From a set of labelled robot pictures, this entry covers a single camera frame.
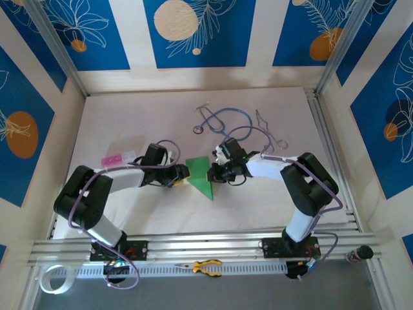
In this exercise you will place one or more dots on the green paper sheet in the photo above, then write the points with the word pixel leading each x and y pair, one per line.
pixel 198 174

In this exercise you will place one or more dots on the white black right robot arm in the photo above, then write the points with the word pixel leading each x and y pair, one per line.
pixel 306 197

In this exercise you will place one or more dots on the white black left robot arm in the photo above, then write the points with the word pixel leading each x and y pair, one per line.
pixel 87 210

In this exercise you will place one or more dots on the blue stethoscope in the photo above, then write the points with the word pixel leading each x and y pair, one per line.
pixel 197 129

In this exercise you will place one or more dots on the yellow black pliers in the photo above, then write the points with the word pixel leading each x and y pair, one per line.
pixel 200 266

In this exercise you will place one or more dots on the clear tape roll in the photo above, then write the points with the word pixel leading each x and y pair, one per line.
pixel 45 284

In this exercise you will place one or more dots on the aluminium rail frame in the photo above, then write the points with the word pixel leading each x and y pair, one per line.
pixel 206 248

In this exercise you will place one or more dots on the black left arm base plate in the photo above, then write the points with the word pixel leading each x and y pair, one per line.
pixel 140 250

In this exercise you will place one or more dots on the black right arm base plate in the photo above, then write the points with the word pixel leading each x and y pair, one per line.
pixel 271 248

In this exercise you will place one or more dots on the aluminium side rail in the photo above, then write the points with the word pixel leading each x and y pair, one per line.
pixel 318 116

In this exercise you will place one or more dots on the aluminium corner post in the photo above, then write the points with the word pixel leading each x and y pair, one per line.
pixel 342 42
pixel 55 42

